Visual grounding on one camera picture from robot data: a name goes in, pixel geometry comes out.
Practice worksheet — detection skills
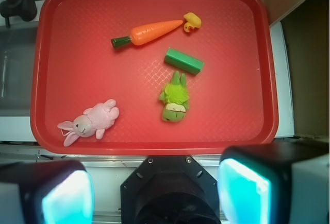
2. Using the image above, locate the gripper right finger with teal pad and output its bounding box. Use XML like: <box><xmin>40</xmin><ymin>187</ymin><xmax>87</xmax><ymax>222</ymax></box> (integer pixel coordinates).
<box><xmin>218</xmin><ymin>141</ymin><xmax>329</xmax><ymax>223</ymax></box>

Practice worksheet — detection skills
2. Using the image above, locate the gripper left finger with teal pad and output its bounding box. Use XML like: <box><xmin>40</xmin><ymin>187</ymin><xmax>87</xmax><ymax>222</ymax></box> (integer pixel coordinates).
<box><xmin>1</xmin><ymin>160</ymin><xmax>94</xmax><ymax>223</ymax></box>

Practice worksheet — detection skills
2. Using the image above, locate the orange toy carrot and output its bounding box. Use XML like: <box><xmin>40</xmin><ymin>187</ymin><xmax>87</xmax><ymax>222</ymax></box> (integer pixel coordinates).
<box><xmin>111</xmin><ymin>20</ymin><xmax>183</xmax><ymax>49</ymax></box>

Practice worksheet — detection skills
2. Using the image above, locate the pink plush bunny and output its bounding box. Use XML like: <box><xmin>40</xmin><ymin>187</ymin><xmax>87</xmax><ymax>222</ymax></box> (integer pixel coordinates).
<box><xmin>57</xmin><ymin>99</ymin><xmax>120</xmax><ymax>147</ymax></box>

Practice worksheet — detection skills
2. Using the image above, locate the red plastic tray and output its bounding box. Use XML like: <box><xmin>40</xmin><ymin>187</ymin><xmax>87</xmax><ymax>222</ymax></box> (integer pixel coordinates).
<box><xmin>31</xmin><ymin>0</ymin><xmax>278</xmax><ymax>156</ymax></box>

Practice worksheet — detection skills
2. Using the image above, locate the green plush toy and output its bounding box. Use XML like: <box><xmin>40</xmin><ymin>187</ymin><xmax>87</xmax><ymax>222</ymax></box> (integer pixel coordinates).
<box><xmin>158</xmin><ymin>71</ymin><xmax>190</xmax><ymax>123</ymax></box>

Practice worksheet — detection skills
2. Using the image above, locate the metal sink basin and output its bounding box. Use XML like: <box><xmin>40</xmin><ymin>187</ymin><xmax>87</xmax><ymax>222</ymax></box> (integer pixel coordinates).
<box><xmin>1</xmin><ymin>22</ymin><xmax>38</xmax><ymax>117</ymax></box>

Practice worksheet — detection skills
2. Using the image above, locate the green rectangular block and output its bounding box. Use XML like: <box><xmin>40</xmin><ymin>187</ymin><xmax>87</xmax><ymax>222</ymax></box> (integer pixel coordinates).
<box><xmin>164</xmin><ymin>48</ymin><xmax>204</xmax><ymax>75</ymax></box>

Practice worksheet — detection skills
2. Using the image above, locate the yellow rubber duck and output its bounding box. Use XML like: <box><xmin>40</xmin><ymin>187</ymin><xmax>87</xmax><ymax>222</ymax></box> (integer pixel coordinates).
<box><xmin>184</xmin><ymin>12</ymin><xmax>202</xmax><ymax>33</ymax></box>

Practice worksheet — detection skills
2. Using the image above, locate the black faucet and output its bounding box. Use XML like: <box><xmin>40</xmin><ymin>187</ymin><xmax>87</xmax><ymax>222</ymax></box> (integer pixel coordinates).
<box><xmin>1</xmin><ymin>0</ymin><xmax>38</xmax><ymax>28</ymax></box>

